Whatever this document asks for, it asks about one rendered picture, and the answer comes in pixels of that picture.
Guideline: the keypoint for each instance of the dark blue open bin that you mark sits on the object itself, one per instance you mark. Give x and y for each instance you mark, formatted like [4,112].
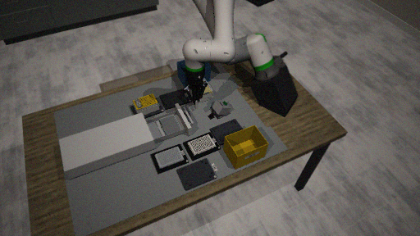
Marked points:
[182,75]

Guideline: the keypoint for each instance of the yellow bin with label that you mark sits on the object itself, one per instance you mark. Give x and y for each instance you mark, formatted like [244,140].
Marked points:
[245,146]

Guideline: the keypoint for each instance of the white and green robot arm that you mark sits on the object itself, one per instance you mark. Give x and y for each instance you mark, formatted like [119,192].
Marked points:
[224,48]

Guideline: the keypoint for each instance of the grey bench mat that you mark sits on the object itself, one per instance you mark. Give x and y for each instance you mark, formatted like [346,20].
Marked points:
[127,188]

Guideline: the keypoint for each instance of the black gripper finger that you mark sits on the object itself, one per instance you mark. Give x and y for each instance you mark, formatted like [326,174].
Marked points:
[193,99]
[200,91]

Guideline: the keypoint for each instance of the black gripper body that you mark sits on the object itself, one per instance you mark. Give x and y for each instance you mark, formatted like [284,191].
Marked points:
[195,83]

